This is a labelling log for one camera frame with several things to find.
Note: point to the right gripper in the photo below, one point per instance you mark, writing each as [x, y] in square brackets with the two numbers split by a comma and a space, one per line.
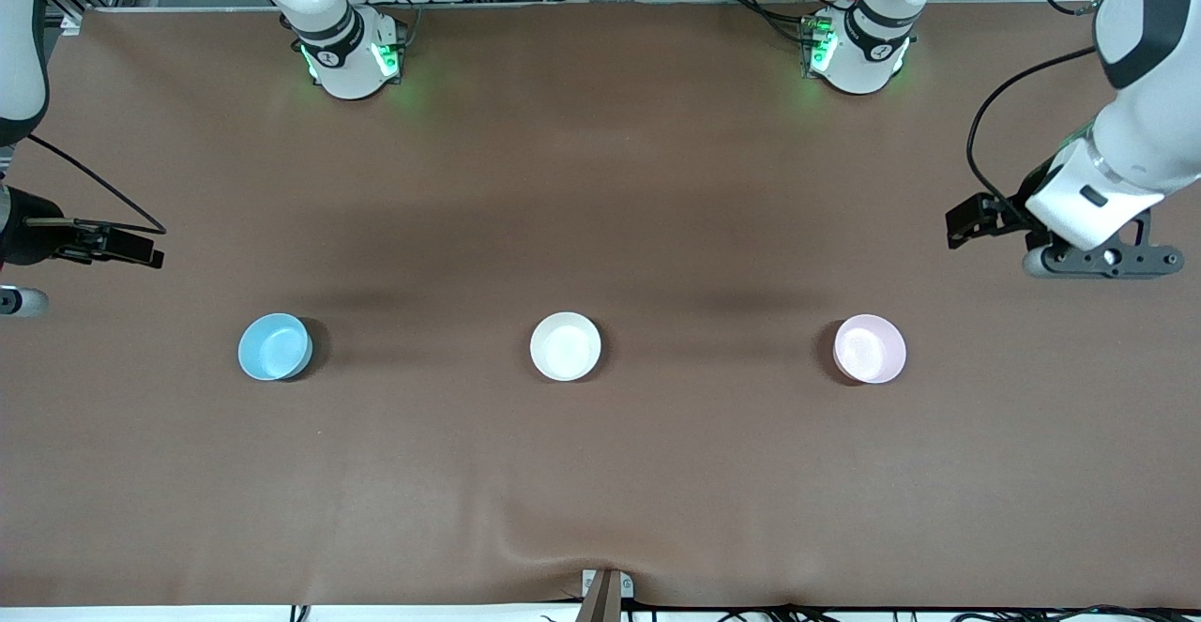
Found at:
[22, 228]

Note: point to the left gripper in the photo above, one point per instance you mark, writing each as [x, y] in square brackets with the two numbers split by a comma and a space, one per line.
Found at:
[1020, 198]

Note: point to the pink bowl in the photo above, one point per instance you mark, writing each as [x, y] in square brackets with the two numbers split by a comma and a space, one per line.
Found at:
[870, 350]

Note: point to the blue bowl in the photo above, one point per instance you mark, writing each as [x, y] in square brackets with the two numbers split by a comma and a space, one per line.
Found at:
[274, 348]

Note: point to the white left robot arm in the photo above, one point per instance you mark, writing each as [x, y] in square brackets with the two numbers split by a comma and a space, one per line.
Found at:
[1154, 134]

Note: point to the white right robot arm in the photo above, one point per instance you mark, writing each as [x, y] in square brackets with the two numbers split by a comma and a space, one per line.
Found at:
[19, 40]

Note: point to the white bowl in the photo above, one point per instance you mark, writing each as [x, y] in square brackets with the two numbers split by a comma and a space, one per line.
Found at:
[565, 347]

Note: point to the brown table cloth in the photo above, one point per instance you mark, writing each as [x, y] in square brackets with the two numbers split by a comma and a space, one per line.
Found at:
[600, 472]

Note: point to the grey metal clamp bracket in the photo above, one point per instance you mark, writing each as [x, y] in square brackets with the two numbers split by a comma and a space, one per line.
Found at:
[605, 594]

